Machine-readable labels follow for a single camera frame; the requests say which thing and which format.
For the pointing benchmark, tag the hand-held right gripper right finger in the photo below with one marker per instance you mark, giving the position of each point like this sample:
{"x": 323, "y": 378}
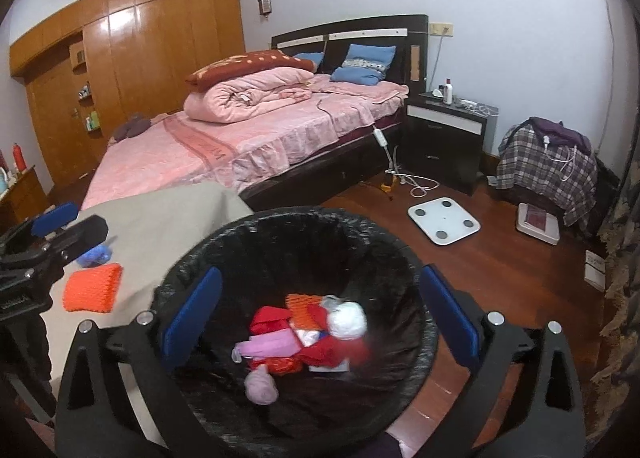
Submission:
{"x": 450, "y": 318}

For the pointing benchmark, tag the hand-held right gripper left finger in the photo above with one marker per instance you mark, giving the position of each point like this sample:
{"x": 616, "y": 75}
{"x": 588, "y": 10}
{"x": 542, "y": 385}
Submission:
{"x": 192, "y": 318}

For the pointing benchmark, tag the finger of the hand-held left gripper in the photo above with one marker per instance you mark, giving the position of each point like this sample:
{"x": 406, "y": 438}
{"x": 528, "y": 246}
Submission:
{"x": 85, "y": 235}
{"x": 55, "y": 218}

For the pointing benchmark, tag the purple blue ball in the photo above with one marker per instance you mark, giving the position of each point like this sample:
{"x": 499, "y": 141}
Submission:
{"x": 97, "y": 255}

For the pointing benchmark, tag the orange knitted pad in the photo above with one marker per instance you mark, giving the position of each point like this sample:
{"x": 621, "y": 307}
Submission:
{"x": 92, "y": 288}
{"x": 300, "y": 310}

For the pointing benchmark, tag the red cloth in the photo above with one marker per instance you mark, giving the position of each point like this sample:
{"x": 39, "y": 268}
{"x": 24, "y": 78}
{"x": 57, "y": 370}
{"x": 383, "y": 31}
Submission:
{"x": 340, "y": 350}
{"x": 267, "y": 323}

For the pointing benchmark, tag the pink cloth strip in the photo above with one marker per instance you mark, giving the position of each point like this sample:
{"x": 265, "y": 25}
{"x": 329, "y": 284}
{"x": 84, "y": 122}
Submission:
{"x": 272, "y": 345}

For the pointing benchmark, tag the pale purple ball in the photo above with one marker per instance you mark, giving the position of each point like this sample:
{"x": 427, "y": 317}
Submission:
{"x": 260, "y": 385}

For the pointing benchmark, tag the white ball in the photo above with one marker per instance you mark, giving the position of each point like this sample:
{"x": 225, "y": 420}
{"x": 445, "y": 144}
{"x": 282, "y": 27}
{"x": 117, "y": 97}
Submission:
{"x": 347, "y": 320}

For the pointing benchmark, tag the trash bin with black bag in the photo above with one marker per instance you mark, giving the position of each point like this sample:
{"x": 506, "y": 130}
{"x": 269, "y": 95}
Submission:
{"x": 300, "y": 253}

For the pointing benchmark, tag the white and blue cardboard box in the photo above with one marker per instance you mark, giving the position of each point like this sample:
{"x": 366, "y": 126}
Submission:
{"x": 327, "y": 366}

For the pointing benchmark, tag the long wooden desk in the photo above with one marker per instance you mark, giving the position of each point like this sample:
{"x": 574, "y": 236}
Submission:
{"x": 25, "y": 198}

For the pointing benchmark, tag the red thermos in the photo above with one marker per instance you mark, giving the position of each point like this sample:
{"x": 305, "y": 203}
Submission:
{"x": 20, "y": 158}

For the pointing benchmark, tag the wooden door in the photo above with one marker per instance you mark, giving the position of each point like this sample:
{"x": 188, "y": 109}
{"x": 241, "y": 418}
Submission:
{"x": 55, "y": 138}

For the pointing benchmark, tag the white bathroom scale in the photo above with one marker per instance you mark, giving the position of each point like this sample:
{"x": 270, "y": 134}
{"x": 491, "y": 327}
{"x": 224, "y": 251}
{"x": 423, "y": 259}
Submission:
{"x": 442, "y": 223}

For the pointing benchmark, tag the green bottle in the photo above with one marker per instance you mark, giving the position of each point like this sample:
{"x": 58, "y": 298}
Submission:
{"x": 93, "y": 122}

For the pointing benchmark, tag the dark purple cloth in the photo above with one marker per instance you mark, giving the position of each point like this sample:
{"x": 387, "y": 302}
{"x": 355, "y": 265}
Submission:
{"x": 132, "y": 127}

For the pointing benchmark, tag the white scale with red mat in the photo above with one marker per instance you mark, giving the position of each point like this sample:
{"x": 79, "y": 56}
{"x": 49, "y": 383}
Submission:
{"x": 537, "y": 230}

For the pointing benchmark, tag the white flat box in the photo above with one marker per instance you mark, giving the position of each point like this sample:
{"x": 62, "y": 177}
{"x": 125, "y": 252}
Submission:
{"x": 595, "y": 270}

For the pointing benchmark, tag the black and white nightstand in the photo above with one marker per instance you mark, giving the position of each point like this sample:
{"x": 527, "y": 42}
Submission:
{"x": 440, "y": 153}

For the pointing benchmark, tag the plaid covered chair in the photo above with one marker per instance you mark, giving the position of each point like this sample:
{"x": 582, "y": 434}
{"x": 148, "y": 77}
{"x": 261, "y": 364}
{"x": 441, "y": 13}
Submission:
{"x": 545, "y": 173}

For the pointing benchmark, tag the patterned curtain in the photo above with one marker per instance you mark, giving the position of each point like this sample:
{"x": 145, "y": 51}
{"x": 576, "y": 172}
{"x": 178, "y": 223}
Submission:
{"x": 622, "y": 298}

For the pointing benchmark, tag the wooden wardrobe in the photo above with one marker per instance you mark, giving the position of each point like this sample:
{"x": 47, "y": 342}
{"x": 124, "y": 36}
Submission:
{"x": 150, "y": 53}

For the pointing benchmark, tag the bed with pink sheet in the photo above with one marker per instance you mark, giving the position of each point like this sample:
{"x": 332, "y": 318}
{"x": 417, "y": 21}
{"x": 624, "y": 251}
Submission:
{"x": 280, "y": 138}

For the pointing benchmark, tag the pink folded quilt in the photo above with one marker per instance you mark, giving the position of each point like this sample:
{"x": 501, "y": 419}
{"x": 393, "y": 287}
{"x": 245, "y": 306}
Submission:
{"x": 235, "y": 95}

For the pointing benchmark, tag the white bottle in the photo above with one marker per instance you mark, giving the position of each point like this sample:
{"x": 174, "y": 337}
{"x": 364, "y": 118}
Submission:
{"x": 448, "y": 94}

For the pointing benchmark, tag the red patterned pillow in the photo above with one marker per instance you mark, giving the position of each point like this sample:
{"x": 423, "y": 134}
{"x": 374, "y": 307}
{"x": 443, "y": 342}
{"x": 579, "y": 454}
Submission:
{"x": 240, "y": 65}

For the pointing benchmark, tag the blue pillow with lace strip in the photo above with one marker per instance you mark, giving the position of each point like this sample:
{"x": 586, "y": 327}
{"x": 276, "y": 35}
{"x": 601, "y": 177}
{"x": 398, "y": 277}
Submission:
{"x": 365, "y": 58}

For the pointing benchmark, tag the plain blue pillow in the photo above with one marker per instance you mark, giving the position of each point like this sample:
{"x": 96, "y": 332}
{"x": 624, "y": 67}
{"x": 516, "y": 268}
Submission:
{"x": 310, "y": 59}

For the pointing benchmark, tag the cream wall socket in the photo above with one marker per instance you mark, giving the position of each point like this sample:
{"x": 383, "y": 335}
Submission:
{"x": 442, "y": 29}

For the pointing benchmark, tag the grey wall device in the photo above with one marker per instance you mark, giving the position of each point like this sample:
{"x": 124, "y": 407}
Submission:
{"x": 265, "y": 5}

